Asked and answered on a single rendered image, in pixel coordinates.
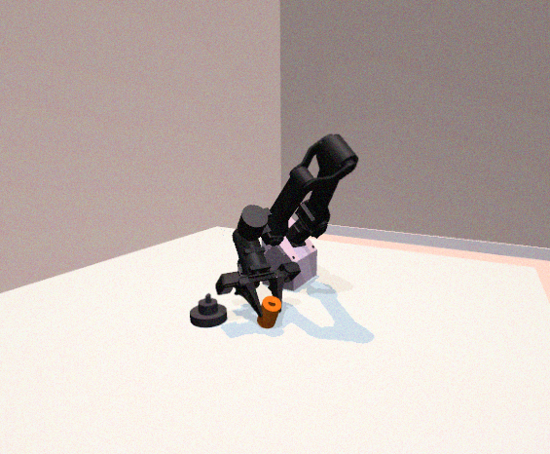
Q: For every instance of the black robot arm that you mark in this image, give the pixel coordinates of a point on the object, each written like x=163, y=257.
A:
x=335, y=160

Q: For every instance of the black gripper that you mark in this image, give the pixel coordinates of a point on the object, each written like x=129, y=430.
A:
x=256, y=269

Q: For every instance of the orange knob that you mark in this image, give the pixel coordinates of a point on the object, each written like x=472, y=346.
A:
x=270, y=309

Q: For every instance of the dark grey round pedestal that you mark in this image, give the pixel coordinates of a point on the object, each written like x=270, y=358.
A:
x=208, y=313

